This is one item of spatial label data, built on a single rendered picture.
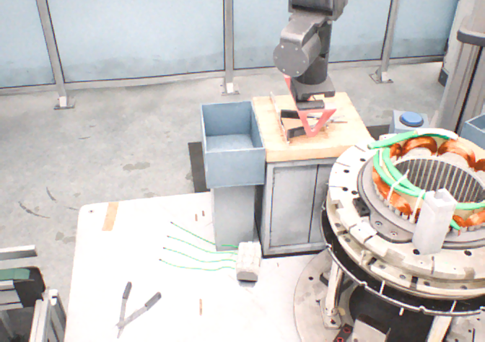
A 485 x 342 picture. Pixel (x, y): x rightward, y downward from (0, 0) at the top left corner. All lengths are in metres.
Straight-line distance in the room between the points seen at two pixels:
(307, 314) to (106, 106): 2.37
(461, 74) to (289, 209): 0.49
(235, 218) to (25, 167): 1.88
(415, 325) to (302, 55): 0.56
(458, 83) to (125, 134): 2.02
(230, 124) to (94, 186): 1.57
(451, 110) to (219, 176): 0.59
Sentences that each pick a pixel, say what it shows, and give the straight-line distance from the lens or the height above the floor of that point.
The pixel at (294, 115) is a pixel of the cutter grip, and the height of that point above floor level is 1.09.
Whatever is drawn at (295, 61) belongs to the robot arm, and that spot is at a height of 1.26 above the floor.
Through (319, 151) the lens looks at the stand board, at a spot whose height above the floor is 1.06.
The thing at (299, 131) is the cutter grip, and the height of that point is 1.09.
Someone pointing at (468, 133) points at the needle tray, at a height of 1.04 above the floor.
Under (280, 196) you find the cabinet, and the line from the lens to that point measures 1.00.
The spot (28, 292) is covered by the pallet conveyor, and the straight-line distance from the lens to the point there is 1.21.
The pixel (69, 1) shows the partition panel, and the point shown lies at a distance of 2.98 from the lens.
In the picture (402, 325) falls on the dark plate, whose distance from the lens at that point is 1.05.
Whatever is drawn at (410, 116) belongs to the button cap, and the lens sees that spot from 1.10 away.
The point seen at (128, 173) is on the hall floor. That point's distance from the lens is 2.61.
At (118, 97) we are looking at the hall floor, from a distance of 3.24.
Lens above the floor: 1.61
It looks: 38 degrees down
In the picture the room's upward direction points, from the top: straight up
